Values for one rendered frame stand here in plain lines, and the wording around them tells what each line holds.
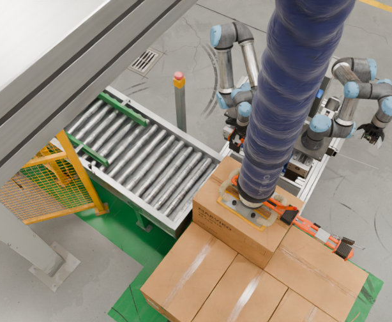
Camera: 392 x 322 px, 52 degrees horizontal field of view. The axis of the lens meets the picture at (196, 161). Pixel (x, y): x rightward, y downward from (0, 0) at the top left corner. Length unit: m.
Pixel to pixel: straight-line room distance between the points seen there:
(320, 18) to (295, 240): 2.00
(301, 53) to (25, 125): 1.05
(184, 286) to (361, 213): 1.78
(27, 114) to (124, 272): 3.09
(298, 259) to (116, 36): 2.62
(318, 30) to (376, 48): 3.78
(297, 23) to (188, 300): 2.02
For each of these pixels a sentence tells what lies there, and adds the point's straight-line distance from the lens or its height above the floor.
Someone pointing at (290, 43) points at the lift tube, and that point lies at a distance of 1.32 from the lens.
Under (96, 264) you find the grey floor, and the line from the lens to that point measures 3.52.
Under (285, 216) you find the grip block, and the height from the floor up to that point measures 1.09.
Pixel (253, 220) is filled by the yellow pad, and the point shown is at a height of 0.97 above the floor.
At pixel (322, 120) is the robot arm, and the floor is 1.27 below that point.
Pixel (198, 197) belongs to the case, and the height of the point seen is 0.94.
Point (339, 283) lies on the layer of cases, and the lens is 2.99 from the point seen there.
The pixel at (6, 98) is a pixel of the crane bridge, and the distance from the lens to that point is 0.38.
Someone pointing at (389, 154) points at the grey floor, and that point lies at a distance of 4.23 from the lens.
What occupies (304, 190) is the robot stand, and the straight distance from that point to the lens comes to 3.51.
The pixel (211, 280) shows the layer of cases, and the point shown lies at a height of 0.54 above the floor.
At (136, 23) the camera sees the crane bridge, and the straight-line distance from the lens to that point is 0.47.
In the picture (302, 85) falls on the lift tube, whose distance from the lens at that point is 1.47.
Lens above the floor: 3.31
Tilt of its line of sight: 61 degrees down
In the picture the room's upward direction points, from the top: straight up
